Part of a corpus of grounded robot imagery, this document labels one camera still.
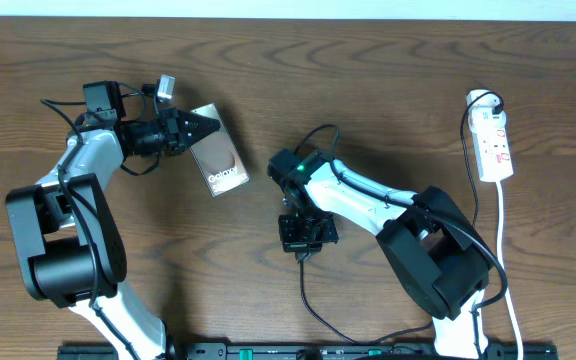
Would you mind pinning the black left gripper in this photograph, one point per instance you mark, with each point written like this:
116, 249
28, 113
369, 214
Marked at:
172, 127

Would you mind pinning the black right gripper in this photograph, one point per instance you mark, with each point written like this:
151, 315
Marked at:
292, 243

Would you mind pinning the white power strip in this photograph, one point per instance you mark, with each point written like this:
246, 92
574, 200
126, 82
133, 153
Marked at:
491, 146

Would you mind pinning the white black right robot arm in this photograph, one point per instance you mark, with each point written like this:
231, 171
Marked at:
435, 253

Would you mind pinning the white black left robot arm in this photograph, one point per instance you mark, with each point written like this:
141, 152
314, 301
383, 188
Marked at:
69, 249

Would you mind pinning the white USB charger adapter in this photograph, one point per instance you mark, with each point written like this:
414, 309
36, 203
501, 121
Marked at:
485, 98

